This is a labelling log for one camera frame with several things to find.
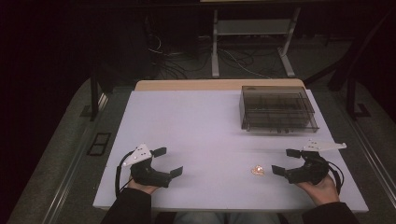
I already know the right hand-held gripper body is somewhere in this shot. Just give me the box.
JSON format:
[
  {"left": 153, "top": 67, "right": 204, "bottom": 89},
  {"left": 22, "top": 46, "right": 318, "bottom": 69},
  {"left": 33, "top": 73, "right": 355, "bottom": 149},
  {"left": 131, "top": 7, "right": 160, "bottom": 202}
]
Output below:
[{"left": 284, "top": 139, "right": 347, "bottom": 186}]

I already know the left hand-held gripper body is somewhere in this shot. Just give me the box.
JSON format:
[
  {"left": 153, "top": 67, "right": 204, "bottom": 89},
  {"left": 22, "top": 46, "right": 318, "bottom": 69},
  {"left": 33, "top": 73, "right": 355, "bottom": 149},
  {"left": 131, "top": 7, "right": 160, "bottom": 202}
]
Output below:
[{"left": 121, "top": 143, "right": 172, "bottom": 189}]

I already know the person's left hand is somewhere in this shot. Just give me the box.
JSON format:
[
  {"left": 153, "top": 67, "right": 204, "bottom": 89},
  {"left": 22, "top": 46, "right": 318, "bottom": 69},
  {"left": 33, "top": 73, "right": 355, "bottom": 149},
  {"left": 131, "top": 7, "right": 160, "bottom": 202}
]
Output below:
[{"left": 127, "top": 178, "right": 160, "bottom": 196}]

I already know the person's right hand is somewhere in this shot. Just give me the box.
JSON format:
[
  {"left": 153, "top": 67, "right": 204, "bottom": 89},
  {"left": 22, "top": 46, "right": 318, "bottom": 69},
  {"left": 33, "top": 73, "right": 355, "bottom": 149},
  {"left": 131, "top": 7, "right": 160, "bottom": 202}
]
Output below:
[{"left": 295, "top": 175, "right": 340, "bottom": 207}]

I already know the small orange shiny trinket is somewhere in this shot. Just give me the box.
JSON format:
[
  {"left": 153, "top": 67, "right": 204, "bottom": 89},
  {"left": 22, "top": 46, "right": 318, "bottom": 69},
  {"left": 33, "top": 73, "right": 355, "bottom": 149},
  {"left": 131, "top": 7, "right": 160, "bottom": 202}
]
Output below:
[{"left": 250, "top": 164, "right": 266, "bottom": 177}]

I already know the white table mat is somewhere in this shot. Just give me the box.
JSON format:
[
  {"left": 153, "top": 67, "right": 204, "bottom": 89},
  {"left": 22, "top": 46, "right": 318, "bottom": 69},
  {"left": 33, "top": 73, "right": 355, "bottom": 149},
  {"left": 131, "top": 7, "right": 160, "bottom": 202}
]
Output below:
[{"left": 92, "top": 89, "right": 370, "bottom": 214}]

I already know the transparent grey drawer box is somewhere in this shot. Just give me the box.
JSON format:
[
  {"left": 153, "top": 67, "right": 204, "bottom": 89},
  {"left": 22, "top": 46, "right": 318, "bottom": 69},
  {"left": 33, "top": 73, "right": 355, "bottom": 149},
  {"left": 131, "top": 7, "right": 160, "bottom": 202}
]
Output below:
[{"left": 238, "top": 85, "right": 319, "bottom": 134}]

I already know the black metal stand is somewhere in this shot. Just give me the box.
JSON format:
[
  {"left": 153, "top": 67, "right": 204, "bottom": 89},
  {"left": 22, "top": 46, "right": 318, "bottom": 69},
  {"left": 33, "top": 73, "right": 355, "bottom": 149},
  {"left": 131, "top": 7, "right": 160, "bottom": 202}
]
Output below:
[
  {"left": 345, "top": 69, "right": 372, "bottom": 121},
  {"left": 79, "top": 60, "right": 109, "bottom": 122}
]

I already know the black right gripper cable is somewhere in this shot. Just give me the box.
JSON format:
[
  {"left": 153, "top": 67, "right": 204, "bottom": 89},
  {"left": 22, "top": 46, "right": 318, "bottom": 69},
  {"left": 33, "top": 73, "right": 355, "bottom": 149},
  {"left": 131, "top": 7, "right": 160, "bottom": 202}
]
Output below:
[{"left": 326, "top": 161, "right": 346, "bottom": 196}]

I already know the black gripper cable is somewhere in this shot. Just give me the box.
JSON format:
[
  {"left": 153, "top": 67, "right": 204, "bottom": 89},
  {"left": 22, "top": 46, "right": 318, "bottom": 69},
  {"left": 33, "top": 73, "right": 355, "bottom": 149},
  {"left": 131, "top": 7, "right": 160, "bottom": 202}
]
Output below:
[
  {"left": 114, "top": 151, "right": 135, "bottom": 199},
  {"left": 326, "top": 161, "right": 346, "bottom": 196}
]

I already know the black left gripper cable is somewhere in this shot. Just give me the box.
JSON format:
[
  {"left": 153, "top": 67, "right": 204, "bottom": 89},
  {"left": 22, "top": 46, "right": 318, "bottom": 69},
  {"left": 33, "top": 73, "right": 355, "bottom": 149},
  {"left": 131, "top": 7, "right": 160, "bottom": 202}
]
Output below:
[{"left": 114, "top": 151, "right": 135, "bottom": 199}]

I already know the metal floor rail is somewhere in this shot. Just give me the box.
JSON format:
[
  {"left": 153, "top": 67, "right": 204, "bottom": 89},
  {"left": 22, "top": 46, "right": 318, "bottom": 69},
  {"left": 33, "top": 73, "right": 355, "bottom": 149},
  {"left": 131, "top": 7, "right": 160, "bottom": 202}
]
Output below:
[
  {"left": 41, "top": 92, "right": 110, "bottom": 224},
  {"left": 337, "top": 101, "right": 396, "bottom": 202}
]

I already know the tangle of floor cables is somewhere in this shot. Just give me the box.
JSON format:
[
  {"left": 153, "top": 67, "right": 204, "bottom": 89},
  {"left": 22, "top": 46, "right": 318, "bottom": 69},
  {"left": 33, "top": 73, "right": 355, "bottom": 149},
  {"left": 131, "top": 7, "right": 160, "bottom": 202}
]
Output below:
[{"left": 143, "top": 17, "right": 283, "bottom": 80}]

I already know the white metal desk frame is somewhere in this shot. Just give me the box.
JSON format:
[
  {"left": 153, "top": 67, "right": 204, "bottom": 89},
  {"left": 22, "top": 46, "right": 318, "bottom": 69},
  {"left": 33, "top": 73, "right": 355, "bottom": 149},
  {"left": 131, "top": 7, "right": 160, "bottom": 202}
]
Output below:
[{"left": 210, "top": 7, "right": 302, "bottom": 78}]

